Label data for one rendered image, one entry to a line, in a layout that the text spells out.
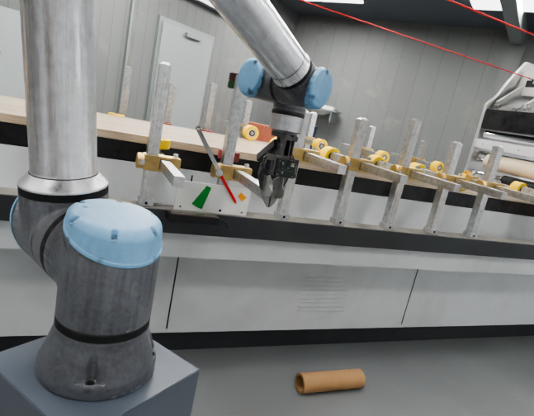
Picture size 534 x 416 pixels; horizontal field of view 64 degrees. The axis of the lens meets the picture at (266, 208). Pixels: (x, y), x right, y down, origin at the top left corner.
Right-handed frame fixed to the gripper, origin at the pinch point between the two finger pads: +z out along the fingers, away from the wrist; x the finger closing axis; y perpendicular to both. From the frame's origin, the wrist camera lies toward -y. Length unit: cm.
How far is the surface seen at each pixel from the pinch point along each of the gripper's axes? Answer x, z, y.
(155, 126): -29.7, -14.2, -28.4
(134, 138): -33, -8, -50
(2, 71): -142, -25, -469
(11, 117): -71, -8, -49
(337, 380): 56, 76, -21
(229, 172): -3.3, -3.2, -28.3
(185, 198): -17.0, 7.4, -28.6
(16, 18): -136, -86, -488
